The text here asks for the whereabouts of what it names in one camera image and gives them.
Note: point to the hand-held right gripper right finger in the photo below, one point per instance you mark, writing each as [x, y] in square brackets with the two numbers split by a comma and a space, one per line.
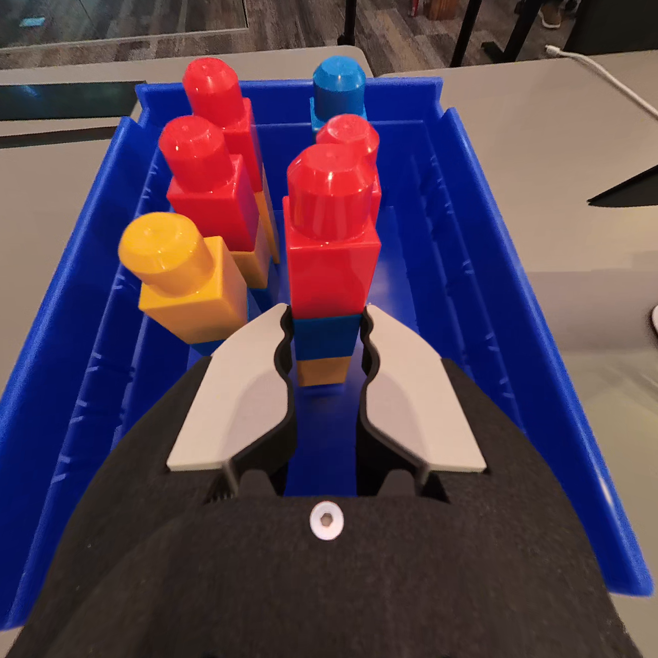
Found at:
[421, 406]

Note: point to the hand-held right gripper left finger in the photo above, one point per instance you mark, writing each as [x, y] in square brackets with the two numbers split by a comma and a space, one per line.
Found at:
[231, 406]

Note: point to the yellow mega block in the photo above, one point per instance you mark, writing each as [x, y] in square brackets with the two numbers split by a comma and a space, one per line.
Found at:
[324, 371]

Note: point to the blue mega block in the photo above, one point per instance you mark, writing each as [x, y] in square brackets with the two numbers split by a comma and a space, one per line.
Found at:
[326, 336]

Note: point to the blue plastic bin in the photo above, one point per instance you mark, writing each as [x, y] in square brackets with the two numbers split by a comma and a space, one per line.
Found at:
[462, 288]

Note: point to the red mega block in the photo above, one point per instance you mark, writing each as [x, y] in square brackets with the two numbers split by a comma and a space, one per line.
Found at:
[331, 267]

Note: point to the cluster of block towers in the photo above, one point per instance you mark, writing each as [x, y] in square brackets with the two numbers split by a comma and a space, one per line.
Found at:
[213, 205]

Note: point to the black flat plate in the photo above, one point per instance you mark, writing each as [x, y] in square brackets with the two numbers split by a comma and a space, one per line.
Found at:
[61, 100]

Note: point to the black desk frame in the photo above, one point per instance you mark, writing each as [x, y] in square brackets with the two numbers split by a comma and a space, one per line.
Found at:
[473, 25]

